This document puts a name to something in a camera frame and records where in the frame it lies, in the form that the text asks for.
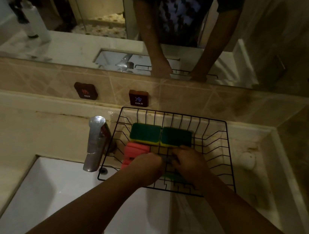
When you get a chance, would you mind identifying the white sink basin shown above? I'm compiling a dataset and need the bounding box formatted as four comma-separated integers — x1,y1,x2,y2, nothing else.
0,151,179,234

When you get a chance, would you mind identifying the chrome faucet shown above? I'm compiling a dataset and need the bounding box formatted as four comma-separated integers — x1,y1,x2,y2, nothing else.
82,114,114,175

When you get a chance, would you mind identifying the person's right forearm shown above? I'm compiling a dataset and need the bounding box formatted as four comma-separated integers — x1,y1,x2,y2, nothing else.
188,169,309,234

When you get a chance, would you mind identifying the person's left hand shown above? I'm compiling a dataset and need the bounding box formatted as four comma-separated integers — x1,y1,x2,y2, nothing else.
127,150,167,189

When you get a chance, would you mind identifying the wall mirror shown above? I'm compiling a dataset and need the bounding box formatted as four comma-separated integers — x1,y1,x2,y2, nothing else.
0,0,271,92

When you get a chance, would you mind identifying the black wire basket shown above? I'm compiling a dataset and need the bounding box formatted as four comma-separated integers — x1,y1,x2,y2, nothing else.
97,104,246,202

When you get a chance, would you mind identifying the brown hot water label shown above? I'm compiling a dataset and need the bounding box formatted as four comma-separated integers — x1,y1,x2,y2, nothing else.
72,81,100,101

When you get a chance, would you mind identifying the person's right hand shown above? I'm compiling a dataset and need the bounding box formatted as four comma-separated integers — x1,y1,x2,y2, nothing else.
167,144,219,191

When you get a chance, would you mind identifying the green yellow sponge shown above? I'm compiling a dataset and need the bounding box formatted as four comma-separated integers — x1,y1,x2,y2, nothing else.
159,126,194,151
162,172,190,185
129,122,163,146

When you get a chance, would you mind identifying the red sponge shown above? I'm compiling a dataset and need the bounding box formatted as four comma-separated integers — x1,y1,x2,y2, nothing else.
120,141,152,174

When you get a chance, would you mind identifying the brown cold water label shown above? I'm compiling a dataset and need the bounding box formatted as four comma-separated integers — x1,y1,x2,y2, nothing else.
127,89,150,108

